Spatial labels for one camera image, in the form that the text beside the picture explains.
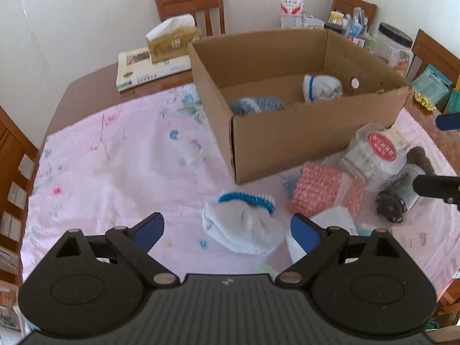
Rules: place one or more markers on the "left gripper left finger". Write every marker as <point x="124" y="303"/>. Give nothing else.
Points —
<point x="131" y="247"/>

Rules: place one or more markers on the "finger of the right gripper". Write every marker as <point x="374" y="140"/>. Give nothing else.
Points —
<point x="448" y="122"/>
<point x="446" y="188"/>

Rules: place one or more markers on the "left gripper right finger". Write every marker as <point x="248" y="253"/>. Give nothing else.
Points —
<point x="320" y="246"/>

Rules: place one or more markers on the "translucent white plastic box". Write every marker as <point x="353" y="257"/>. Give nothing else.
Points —
<point x="323" y="222"/>

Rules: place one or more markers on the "blue plush doll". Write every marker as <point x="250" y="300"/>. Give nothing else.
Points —
<point x="364" y="230"/>

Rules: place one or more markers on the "pink knit sock roll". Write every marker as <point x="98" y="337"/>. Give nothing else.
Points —
<point x="323" y="187"/>

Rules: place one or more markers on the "clear container red label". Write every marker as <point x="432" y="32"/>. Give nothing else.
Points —
<point x="375" y="155"/>

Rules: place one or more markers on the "white sock blue band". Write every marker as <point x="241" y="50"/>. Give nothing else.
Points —
<point x="321" y="88"/>
<point x="243" y="223"/>

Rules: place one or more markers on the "blue speckled knit sock roll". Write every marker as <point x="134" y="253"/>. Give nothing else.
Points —
<point x="255" y="105"/>

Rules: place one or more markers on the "small pink carton box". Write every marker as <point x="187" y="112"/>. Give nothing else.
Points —
<point x="430" y="226"/>

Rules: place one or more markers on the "small clear jar dark contents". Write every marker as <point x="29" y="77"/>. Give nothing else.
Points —
<point x="417" y="156"/>

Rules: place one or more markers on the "green C&S tissue pack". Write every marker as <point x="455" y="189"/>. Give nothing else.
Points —
<point x="265" y="268"/>

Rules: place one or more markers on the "teal yellow gift bag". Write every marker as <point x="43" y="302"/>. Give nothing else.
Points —
<point x="453" y="105"/>

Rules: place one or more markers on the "gold ornament coaster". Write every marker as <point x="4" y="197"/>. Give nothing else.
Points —
<point x="423" y="103"/>

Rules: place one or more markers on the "teal foil pouch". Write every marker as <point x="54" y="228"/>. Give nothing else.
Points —
<point x="433" y="84"/>

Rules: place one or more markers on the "wooden chair far right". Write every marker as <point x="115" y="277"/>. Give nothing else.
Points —
<point x="427" y="51"/>

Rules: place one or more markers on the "wooden chair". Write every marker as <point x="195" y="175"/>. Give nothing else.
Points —
<point x="169" y="8"/>
<point x="347" y="6"/>
<point x="18" y="169"/>
<point x="427" y="51"/>

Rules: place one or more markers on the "pink floral tablecloth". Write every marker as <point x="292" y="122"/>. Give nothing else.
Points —
<point x="158" y="154"/>

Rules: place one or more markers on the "large jar black lid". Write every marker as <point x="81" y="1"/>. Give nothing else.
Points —
<point x="393" y="47"/>

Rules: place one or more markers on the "wooden chair left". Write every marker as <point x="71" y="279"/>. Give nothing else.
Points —
<point x="18" y="169"/>

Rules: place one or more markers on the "small jar dark lid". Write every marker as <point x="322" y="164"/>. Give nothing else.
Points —
<point x="339" y="29"/>

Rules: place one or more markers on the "cardboard box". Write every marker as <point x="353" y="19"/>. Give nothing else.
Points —
<point x="273" y="63"/>

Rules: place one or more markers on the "yellow lid bottle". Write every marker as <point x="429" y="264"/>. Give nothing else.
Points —
<point x="336" y="18"/>

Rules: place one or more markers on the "wooden chair back right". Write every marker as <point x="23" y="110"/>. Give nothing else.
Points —
<point x="347" y="6"/>

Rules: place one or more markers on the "white green book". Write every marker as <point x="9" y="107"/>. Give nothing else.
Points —
<point x="136" y="68"/>

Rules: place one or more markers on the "plastic water bottle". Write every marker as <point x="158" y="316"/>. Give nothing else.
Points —
<point x="292" y="14"/>

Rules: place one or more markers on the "gold tissue box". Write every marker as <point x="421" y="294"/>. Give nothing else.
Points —
<point x="171" y="38"/>

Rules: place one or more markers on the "wooden chair back centre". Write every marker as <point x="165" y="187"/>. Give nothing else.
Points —
<point x="169" y="8"/>

